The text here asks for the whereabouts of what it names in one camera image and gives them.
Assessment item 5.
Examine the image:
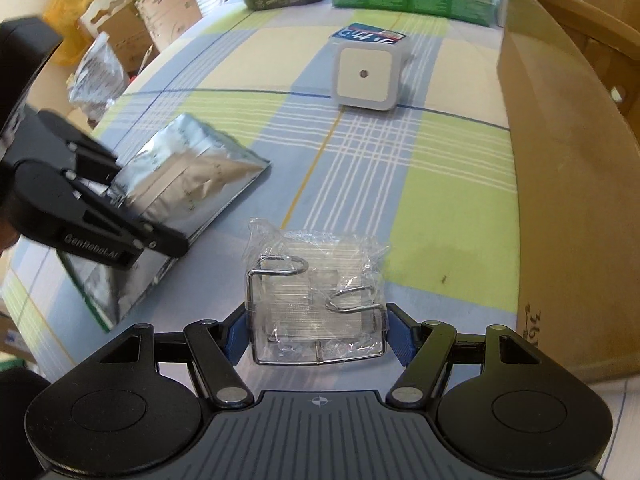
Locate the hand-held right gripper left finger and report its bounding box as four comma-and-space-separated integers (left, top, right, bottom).
95, 305, 256, 408

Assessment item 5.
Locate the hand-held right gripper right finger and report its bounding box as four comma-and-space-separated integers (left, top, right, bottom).
385, 303, 544, 408

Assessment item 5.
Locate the crumpled silver plastic bag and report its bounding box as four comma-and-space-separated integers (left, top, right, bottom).
67, 32, 127, 117

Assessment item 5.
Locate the yellow plastic bag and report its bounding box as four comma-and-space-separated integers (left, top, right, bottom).
42, 0, 97, 67

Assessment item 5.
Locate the plaid cloth-covered desktop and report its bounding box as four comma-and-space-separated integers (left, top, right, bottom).
0, 4, 531, 396

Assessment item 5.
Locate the blue white small packet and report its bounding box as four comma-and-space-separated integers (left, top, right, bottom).
332, 22, 407, 45

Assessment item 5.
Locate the plastic-wrapped wire rack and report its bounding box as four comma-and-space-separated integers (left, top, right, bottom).
244, 217, 392, 367

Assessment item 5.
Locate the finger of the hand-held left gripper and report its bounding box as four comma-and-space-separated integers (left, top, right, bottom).
60, 167, 191, 266
37, 108, 124, 187

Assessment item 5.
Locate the silver foil bag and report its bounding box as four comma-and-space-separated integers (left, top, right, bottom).
56, 112, 272, 334

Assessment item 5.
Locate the printed kraft card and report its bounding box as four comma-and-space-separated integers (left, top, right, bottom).
135, 0, 204, 52

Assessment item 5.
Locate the white square night light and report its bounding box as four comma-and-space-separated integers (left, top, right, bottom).
330, 34, 414, 114

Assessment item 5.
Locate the large brown cardboard box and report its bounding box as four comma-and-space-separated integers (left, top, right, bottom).
495, 0, 640, 387

